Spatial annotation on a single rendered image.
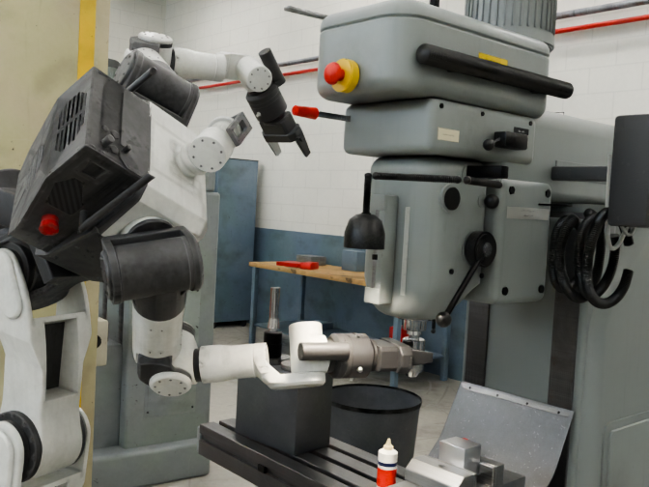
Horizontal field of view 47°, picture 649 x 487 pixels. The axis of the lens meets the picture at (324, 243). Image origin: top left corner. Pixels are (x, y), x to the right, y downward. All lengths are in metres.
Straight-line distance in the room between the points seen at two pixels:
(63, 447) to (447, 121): 0.99
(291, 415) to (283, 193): 7.08
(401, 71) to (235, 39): 8.66
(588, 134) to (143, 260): 1.07
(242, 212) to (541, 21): 7.39
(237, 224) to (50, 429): 7.35
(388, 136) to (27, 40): 1.78
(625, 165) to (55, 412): 1.20
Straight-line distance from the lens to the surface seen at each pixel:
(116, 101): 1.35
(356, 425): 3.43
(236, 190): 8.81
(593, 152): 1.84
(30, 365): 1.58
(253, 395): 1.87
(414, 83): 1.33
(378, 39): 1.35
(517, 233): 1.58
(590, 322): 1.76
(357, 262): 7.30
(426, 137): 1.36
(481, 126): 1.47
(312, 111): 1.44
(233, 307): 8.93
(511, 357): 1.86
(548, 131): 1.68
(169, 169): 1.33
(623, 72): 6.15
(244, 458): 1.88
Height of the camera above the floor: 1.53
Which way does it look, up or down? 3 degrees down
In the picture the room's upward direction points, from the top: 3 degrees clockwise
